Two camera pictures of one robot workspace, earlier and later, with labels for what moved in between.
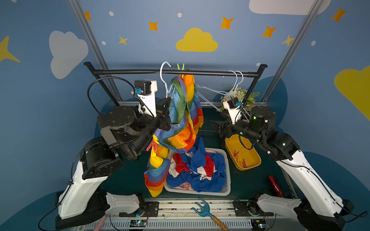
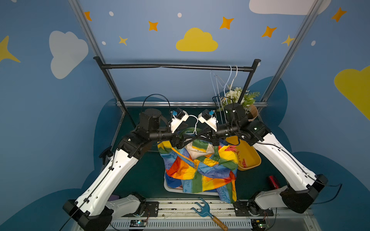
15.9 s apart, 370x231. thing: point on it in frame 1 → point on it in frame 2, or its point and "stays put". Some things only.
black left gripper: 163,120 → 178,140
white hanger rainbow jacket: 165,84 → 195,127
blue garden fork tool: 205,211 stays put
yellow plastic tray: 241,153 stays put
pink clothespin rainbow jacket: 152,144 → 233,148
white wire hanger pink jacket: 233,92 → 231,83
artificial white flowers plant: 240,93 stays put
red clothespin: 235,153 → 244,163
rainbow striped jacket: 186,115 → 199,167
